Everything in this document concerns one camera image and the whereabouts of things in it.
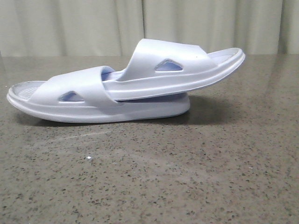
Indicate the light blue slipper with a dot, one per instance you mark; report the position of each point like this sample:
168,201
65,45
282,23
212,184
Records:
80,97
159,68

